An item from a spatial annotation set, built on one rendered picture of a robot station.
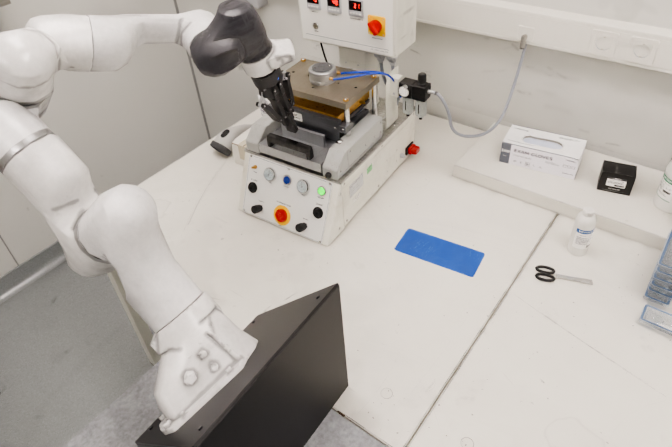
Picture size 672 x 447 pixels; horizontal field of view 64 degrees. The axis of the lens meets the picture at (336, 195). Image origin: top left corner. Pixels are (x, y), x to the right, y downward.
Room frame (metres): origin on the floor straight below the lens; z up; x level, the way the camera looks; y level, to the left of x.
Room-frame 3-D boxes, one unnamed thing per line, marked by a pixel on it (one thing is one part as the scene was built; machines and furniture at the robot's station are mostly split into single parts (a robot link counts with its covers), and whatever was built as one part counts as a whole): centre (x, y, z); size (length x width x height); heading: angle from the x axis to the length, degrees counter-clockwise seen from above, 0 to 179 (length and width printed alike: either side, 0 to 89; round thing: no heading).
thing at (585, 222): (1.00, -0.64, 0.82); 0.05 x 0.05 x 0.14
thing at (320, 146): (1.38, 0.04, 0.97); 0.30 x 0.22 x 0.08; 144
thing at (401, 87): (1.39, -0.25, 1.05); 0.15 x 0.05 x 0.15; 54
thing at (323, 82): (1.43, -0.03, 1.08); 0.31 x 0.24 x 0.13; 54
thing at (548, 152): (1.36, -0.65, 0.83); 0.23 x 0.12 x 0.07; 57
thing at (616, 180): (1.20, -0.81, 0.83); 0.09 x 0.06 x 0.07; 62
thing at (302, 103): (1.41, 0.00, 1.07); 0.22 x 0.17 x 0.10; 54
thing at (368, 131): (1.27, -0.06, 0.97); 0.26 x 0.05 x 0.07; 144
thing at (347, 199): (1.40, 0.00, 0.84); 0.53 x 0.37 x 0.17; 144
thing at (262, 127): (1.44, 0.16, 0.97); 0.25 x 0.05 x 0.07; 144
